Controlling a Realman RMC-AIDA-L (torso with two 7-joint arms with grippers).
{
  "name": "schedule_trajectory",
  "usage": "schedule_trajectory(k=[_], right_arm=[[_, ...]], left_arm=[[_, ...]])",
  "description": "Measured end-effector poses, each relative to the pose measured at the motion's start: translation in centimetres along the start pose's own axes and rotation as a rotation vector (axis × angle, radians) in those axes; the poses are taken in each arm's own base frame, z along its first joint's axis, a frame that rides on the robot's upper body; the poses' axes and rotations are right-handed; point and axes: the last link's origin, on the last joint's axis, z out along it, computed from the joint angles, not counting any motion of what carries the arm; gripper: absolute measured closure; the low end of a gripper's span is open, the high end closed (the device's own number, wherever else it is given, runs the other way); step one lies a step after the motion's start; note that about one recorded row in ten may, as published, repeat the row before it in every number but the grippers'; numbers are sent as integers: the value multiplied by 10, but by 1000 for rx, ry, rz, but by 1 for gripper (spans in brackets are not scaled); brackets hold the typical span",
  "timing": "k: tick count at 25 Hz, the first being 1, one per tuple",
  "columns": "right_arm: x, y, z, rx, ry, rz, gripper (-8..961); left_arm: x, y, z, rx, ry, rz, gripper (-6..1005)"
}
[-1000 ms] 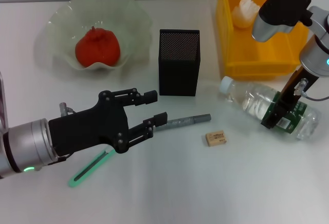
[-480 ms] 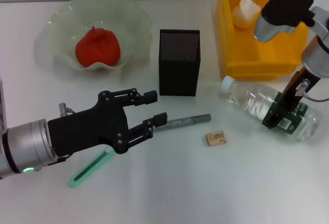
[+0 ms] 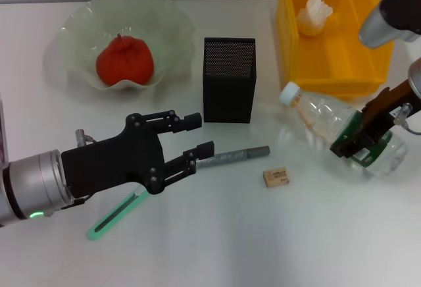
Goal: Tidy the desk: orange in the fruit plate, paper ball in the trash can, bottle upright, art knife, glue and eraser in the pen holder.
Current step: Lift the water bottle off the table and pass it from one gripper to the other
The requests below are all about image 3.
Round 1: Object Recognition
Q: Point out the clear plastic water bottle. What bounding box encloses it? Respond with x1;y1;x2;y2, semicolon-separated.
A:
279;82;407;178

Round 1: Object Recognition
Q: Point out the left gripper metal connector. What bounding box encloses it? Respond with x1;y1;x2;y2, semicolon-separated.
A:
74;128;98;146

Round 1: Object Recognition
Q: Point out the white paper ball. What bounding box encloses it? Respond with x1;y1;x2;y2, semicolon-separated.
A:
297;0;335;37

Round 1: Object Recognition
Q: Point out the yellow plastic bin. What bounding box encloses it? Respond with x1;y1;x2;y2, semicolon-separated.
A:
275;0;395;103

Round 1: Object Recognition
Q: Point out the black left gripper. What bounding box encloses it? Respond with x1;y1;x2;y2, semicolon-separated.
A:
60;109;216;196

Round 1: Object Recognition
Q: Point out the black mesh pen holder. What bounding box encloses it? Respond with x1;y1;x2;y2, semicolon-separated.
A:
203;37;257;124

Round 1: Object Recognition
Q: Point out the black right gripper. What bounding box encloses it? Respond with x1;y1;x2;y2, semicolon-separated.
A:
330;81;421;160

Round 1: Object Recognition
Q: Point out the red apple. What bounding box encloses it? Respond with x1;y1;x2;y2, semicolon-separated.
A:
95;33;155;87

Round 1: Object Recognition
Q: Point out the green glass fruit plate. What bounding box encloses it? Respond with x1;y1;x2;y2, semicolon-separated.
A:
44;0;195;92

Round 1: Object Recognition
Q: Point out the grey pen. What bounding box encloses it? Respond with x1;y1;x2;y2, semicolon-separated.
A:
197;146;271;169

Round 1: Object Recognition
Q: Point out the right gripper connector cable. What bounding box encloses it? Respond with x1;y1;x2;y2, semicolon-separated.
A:
393;102;421;135

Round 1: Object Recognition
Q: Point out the tan eraser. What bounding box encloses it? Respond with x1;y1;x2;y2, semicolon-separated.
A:
262;167;291;189

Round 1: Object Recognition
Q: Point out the green utility knife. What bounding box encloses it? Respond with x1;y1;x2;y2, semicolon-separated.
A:
87;188;147;242

